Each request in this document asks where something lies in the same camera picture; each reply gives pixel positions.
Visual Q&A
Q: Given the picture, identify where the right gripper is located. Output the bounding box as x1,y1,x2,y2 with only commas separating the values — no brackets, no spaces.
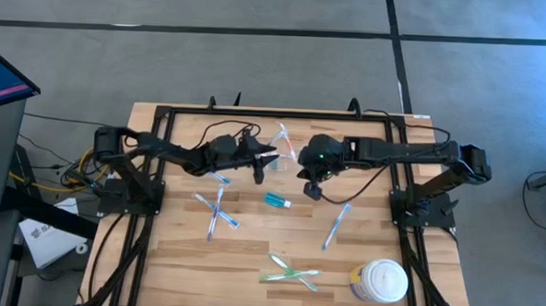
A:
296,134,349,202

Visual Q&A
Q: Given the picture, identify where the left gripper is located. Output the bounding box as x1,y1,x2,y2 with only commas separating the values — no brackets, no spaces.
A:
205,124,280,187

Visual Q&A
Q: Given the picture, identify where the orange toothbrush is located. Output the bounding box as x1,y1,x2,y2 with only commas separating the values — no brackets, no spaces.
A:
275,120,299,162

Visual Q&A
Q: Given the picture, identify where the purple toothbrush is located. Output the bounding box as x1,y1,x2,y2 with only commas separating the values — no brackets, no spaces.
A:
206,184,226,243

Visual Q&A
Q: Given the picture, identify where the disinfecting wipes canister white lid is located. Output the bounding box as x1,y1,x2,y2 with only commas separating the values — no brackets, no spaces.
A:
348,256,410,306

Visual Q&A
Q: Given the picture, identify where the black stand base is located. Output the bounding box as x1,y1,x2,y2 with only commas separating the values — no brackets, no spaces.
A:
0,184,101,306

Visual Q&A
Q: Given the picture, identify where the white printed paper sheet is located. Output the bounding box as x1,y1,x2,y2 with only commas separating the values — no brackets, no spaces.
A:
16,194,91,273

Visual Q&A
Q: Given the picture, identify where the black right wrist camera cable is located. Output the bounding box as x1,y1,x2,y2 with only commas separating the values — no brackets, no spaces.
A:
319,159,394,208

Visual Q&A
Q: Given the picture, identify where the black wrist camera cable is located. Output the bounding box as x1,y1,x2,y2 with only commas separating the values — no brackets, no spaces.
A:
319,159,394,208
192,117,263,154

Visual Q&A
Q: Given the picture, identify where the black left wrist camera cable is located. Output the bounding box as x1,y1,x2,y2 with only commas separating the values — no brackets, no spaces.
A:
192,117,263,154

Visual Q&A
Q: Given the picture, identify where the black aluminium table frame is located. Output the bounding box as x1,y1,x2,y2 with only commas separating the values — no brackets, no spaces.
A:
75,99,486,306

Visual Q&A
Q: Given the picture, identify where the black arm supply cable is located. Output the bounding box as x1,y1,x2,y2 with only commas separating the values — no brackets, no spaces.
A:
361,108,454,146

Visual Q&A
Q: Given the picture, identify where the black floor cable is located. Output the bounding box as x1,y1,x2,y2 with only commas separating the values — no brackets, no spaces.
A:
22,112,129,132
521,169,546,234

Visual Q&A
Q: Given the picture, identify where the yellow cable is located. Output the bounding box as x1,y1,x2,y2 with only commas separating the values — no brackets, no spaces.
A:
6,142,111,196

